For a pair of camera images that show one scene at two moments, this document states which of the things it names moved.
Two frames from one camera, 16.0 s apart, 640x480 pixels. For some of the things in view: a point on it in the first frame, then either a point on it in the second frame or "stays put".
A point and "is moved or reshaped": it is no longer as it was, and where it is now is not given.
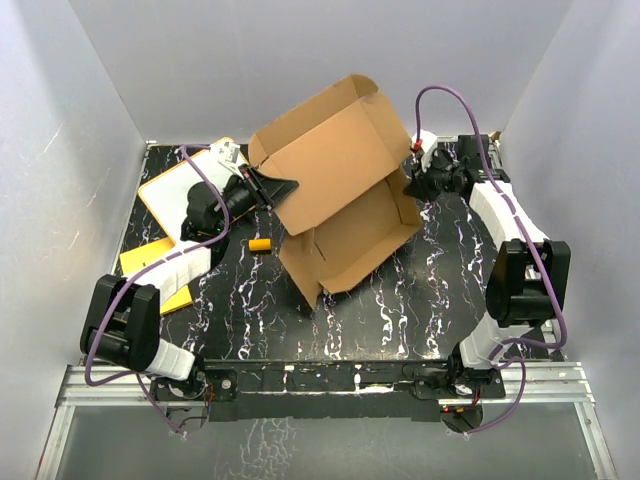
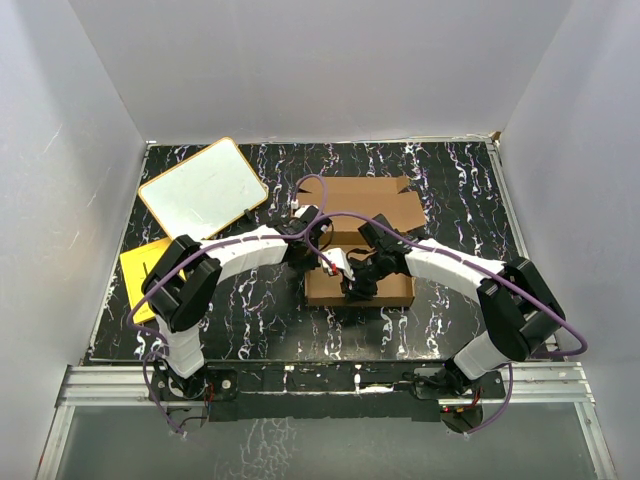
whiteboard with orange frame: x=167 y=196 stays put
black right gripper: x=421 y=189 → x=358 y=290
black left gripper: x=267 y=192 → x=304 y=265
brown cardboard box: x=346 y=151 is moved or reshaped
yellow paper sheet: x=133 y=260 stays put
